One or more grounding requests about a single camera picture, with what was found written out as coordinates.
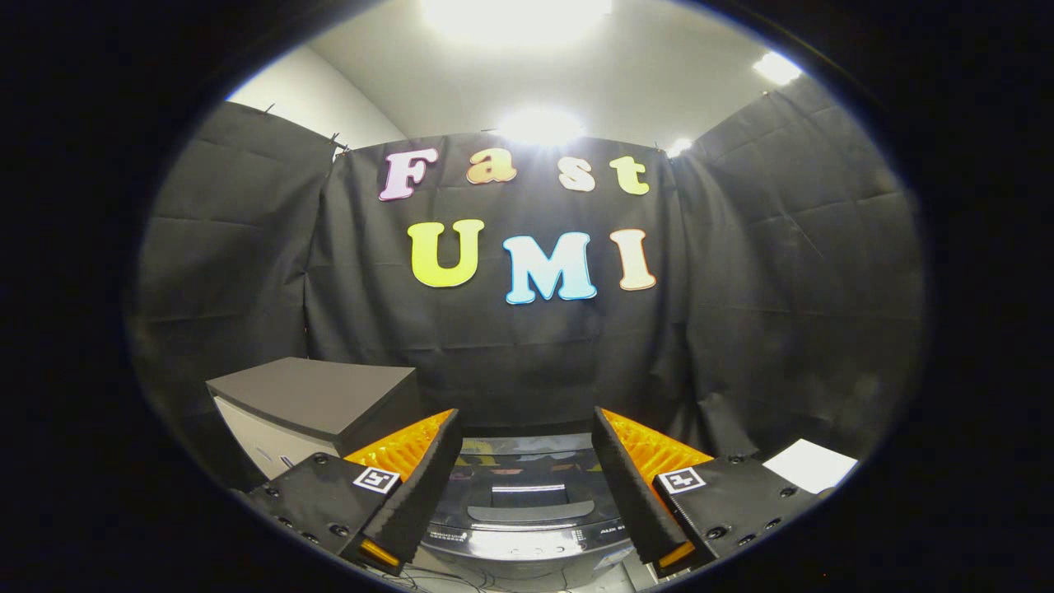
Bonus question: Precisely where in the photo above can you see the dark grey washing machine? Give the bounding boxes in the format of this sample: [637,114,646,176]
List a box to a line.
[418,434,637,591]

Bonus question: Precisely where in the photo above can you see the black backdrop cloth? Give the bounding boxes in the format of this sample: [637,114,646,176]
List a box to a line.
[128,78,927,495]

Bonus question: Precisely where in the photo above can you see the grey cabinet with black top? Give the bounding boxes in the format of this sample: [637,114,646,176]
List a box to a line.
[206,357,425,487]

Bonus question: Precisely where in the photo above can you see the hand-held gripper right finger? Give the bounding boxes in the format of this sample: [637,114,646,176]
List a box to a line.
[591,406,824,579]

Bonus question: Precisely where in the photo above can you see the large ceiling light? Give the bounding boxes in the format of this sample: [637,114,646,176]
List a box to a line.
[420,0,614,44]

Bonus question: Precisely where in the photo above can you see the dark washing machine lid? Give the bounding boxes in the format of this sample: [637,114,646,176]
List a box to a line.
[428,434,627,535]

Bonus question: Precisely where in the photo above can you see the thin floor cables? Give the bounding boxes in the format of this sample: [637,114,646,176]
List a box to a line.
[387,564,495,592]

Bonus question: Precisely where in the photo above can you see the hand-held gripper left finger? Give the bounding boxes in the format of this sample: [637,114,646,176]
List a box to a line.
[247,408,464,577]

